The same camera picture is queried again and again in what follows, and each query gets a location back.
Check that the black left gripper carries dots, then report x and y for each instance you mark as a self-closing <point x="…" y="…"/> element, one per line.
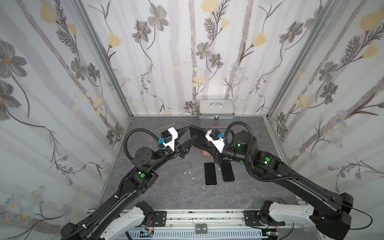
<point x="180" y="149"/>

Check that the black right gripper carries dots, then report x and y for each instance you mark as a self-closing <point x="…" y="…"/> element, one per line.
<point x="213" y="146"/>

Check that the pink phone case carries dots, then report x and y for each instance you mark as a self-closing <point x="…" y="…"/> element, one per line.
<point x="205" y="153"/>

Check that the black phone with pink edge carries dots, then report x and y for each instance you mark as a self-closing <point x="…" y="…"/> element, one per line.
<point x="210" y="174"/>

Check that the blue phone black screen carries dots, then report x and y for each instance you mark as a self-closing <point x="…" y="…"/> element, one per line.
<point x="227" y="171"/>

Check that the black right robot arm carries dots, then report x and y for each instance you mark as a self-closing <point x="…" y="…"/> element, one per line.
<point x="325" y="210"/>

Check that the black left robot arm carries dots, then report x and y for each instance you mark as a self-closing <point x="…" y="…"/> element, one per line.
<point x="134" y="184"/>

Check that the silver aluminium first aid case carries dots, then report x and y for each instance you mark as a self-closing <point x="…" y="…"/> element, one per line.
<point x="215" y="113"/>

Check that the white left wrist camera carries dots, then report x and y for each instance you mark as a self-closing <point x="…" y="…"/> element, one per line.
<point x="168" y="138"/>

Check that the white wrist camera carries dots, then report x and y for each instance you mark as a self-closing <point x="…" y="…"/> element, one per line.
<point x="168" y="138"/>
<point x="216" y="138"/>

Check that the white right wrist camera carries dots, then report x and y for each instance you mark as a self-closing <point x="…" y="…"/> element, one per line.
<point x="216" y="138"/>

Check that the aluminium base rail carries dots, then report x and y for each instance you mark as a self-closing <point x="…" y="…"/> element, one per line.
<point x="201" y="221"/>

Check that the white vented cable duct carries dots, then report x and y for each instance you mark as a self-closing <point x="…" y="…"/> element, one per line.
<point x="189" y="234"/>

